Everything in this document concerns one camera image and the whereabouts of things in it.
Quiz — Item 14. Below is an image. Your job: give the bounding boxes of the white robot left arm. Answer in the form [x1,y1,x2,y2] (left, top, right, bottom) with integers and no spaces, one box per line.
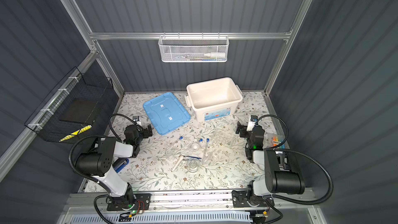
[68,124,152,214]

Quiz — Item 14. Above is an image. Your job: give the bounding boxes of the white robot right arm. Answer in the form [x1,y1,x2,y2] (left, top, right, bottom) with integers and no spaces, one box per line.
[232,121,305,208]

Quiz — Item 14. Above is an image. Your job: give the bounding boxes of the coloured marker set box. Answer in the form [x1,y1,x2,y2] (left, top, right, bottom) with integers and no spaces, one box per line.
[264,133,285,148]

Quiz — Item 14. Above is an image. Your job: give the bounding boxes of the blue plastic box lid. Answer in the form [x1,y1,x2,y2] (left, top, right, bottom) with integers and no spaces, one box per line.
[143,92,191,135]

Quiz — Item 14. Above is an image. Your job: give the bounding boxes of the white plastic storage box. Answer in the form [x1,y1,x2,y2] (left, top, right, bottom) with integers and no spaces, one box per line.
[185,77,243,122]

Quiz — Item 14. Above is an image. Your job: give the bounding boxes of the blue tweezers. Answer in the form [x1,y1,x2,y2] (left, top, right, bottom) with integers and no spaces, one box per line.
[183,156,202,160]

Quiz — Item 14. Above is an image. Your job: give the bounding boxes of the clear glass flask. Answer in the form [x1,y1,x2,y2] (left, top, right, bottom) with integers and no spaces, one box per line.
[186,158,201,173]

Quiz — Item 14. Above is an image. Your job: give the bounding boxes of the white bottle in basket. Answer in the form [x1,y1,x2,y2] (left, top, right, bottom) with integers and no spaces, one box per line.
[204,52,227,59]

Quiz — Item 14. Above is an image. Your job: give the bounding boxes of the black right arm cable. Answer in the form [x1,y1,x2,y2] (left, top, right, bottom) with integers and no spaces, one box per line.
[256,114,334,206]

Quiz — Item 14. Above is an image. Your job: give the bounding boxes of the black wire mesh basket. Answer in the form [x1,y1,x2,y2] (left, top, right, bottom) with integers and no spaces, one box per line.
[24,70,118,144]

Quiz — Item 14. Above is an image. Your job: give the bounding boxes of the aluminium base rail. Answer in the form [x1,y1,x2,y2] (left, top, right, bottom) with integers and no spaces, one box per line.
[66,188,315,214]

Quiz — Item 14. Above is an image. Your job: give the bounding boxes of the white wire mesh basket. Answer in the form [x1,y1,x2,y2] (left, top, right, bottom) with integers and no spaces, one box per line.
[158,36,230,63]

